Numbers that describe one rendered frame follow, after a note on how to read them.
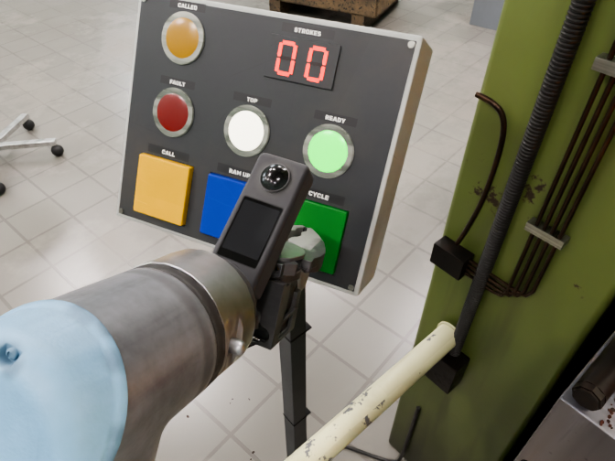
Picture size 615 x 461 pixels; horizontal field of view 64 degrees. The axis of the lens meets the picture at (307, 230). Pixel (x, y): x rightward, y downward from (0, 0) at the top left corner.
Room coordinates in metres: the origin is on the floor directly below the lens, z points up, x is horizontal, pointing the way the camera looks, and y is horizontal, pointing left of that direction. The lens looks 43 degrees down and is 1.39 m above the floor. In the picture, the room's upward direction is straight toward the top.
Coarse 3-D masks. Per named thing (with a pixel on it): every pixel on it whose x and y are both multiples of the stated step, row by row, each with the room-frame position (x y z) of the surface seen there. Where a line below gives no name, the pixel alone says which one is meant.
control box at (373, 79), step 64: (192, 0) 0.58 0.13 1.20; (192, 64) 0.54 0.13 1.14; (256, 64) 0.52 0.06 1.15; (384, 64) 0.47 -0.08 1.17; (128, 128) 0.53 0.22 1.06; (192, 128) 0.51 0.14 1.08; (320, 128) 0.46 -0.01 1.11; (384, 128) 0.44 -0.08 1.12; (128, 192) 0.49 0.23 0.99; (192, 192) 0.47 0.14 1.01; (320, 192) 0.42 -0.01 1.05; (384, 192) 0.40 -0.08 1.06
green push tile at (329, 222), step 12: (312, 204) 0.41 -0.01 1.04; (324, 204) 0.41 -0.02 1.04; (300, 216) 0.41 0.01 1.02; (312, 216) 0.41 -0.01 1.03; (324, 216) 0.40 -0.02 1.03; (336, 216) 0.40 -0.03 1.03; (348, 216) 0.40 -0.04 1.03; (312, 228) 0.40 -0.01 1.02; (324, 228) 0.39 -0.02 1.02; (336, 228) 0.39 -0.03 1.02; (324, 240) 0.39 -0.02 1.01; (336, 240) 0.38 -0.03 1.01; (336, 252) 0.38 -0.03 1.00; (324, 264) 0.37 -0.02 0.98; (336, 264) 0.37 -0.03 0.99
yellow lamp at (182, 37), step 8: (176, 24) 0.57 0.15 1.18; (184, 24) 0.57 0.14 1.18; (192, 24) 0.56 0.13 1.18; (168, 32) 0.57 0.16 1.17; (176, 32) 0.56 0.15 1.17; (184, 32) 0.56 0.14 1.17; (192, 32) 0.56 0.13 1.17; (168, 40) 0.56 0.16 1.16; (176, 40) 0.56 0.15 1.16; (184, 40) 0.56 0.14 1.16; (192, 40) 0.55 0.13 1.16; (168, 48) 0.56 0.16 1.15; (176, 48) 0.56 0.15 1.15; (184, 48) 0.55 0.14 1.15; (192, 48) 0.55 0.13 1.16; (176, 56) 0.55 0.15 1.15; (184, 56) 0.55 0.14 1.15
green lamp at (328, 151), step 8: (320, 136) 0.45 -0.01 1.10; (328, 136) 0.45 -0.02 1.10; (336, 136) 0.44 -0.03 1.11; (312, 144) 0.45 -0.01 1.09; (320, 144) 0.45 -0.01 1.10; (328, 144) 0.44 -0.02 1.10; (336, 144) 0.44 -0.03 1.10; (344, 144) 0.44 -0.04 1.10; (312, 152) 0.44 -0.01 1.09; (320, 152) 0.44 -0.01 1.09; (328, 152) 0.44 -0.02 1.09; (336, 152) 0.44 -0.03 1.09; (344, 152) 0.43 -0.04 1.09; (312, 160) 0.44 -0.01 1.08; (320, 160) 0.44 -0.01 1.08; (328, 160) 0.43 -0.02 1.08; (336, 160) 0.43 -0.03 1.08; (344, 160) 0.43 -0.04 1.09; (320, 168) 0.43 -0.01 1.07; (328, 168) 0.43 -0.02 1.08; (336, 168) 0.43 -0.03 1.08
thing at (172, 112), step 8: (168, 96) 0.53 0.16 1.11; (176, 96) 0.53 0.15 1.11; (160, 104) 0.53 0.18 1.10; (168, 104) 0.53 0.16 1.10; (176, 104) 0.52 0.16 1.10; (184, 104) 0.52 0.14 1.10; (160, 112) 0.53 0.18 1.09; (168, 112) 0.52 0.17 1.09; (176, 112) 0.52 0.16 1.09; (184, 112) 0.52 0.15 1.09; (160, 120) 0.52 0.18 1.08; (168, 120) 0.52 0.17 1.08; (176, 120) 0.51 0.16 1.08; (184, 120) 0.51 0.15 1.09; (168, 128) 0.51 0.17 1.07; (176, 128) 0.51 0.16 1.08
